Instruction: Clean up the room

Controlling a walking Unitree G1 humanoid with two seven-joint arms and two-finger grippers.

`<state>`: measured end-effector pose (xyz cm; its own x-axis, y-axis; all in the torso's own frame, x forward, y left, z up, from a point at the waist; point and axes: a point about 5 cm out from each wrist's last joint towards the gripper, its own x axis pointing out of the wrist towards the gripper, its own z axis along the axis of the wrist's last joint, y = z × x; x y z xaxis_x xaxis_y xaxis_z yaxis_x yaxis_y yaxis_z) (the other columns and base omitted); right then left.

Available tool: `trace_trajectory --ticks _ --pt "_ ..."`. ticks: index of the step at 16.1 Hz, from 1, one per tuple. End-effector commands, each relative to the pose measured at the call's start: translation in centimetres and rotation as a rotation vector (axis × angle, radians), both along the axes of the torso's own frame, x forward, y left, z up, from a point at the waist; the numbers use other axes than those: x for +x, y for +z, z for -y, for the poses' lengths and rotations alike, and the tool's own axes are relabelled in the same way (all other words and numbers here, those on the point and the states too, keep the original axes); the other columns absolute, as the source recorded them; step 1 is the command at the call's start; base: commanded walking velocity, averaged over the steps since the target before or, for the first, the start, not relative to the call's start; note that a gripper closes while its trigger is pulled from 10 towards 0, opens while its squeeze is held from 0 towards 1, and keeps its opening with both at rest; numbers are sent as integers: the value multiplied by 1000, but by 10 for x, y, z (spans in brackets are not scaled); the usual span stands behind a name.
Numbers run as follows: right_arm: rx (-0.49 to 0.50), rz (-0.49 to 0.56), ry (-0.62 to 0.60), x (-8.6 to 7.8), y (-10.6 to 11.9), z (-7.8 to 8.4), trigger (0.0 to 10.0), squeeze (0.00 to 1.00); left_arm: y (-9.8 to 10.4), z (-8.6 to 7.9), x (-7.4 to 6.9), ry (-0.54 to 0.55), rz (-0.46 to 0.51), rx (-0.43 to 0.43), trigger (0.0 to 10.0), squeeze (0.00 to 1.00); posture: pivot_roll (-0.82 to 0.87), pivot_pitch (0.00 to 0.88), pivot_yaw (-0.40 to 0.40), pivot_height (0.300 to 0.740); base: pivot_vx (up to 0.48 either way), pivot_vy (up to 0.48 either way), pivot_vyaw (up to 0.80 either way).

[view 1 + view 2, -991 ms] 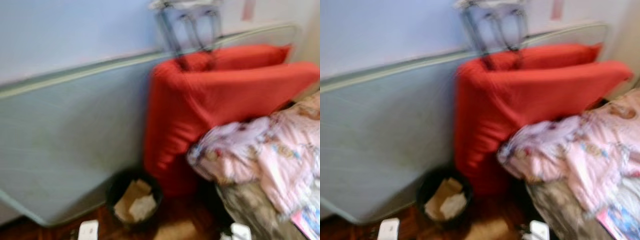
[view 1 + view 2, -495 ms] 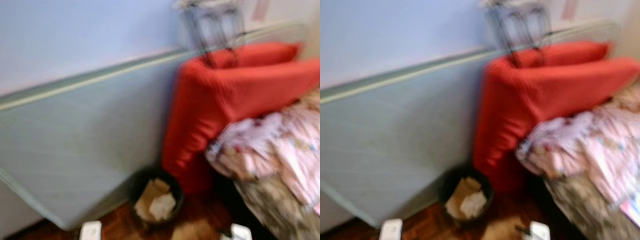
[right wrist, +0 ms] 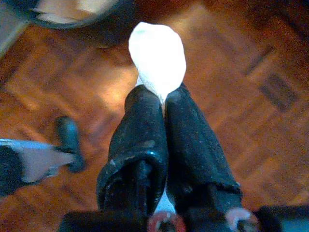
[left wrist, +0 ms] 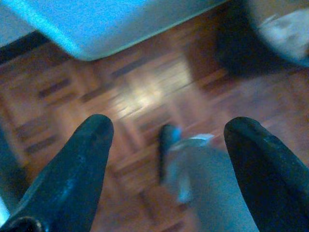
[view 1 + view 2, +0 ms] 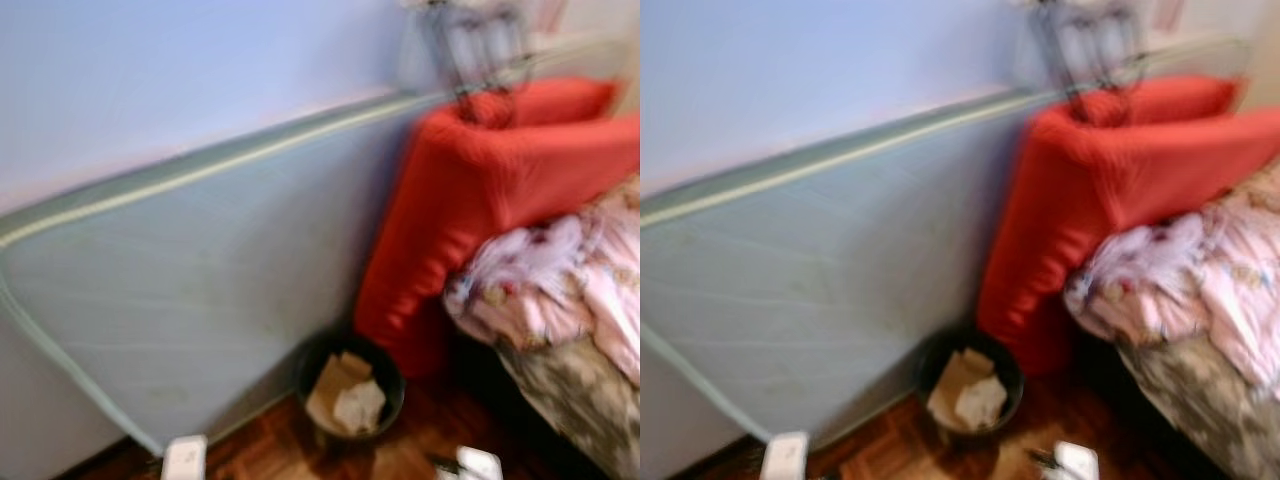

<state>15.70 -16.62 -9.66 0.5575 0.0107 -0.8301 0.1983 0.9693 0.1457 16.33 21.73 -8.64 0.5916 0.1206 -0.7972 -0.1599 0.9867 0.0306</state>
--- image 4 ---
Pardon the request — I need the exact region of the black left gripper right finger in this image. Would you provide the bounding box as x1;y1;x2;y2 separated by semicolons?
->
223;116;309;232

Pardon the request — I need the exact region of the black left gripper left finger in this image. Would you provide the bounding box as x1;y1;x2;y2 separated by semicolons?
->
0;114;114;232

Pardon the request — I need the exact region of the black waste bin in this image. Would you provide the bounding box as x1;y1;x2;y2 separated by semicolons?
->
214;0;309;75

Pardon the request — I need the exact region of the white paper piece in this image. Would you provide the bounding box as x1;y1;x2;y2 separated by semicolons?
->
258;9;309;61

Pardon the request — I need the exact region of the white quilted mattress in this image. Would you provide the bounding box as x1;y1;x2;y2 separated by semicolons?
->
0;0;232;61

